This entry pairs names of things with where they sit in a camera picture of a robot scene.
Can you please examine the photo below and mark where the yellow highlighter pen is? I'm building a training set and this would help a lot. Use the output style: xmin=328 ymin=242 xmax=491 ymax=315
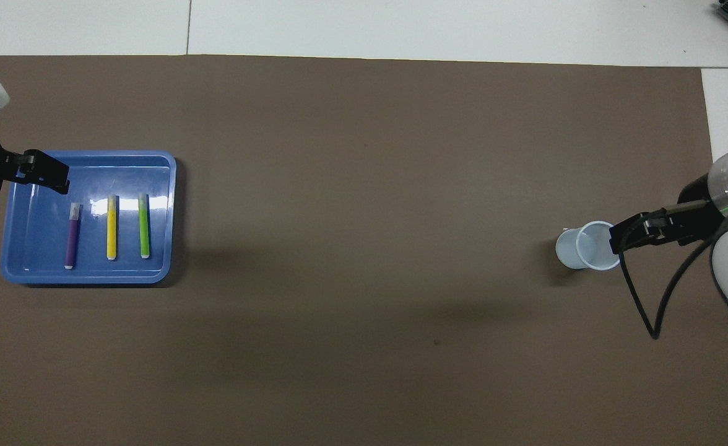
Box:
xmin=106 ymin=195 xmax=119 ymax=261

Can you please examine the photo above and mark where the translucent plastic pen cup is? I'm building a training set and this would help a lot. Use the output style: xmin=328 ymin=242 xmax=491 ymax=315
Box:
xmin=555 ymin=221 xmax=622 ymax=271

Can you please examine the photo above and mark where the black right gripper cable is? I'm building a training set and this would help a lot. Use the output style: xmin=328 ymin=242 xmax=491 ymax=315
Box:
xmin=618 ymin=214 xmax=721 ymax=340

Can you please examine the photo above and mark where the green highlighter pen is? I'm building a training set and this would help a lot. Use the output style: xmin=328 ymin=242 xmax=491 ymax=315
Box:
xmin=138 ymin=193 xmax=151 ymax=260

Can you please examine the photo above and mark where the brown table mat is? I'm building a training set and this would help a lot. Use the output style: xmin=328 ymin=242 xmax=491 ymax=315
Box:
xmin=0 ymin=55 xmax=728 ymax=446

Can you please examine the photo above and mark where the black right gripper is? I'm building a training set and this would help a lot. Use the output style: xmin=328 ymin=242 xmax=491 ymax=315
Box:
xmin=609 ymin=175 xmax=727 ymax=255

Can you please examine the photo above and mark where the purple highlighter pen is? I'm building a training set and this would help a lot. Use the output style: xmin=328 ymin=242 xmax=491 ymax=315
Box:
xmin=64 ymin=204 xmax=83 ymax=270

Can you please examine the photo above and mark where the blue plastic tray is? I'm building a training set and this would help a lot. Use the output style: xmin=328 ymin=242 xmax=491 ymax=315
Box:
xmin=0 ymin=150 xmax=177 ymax=286

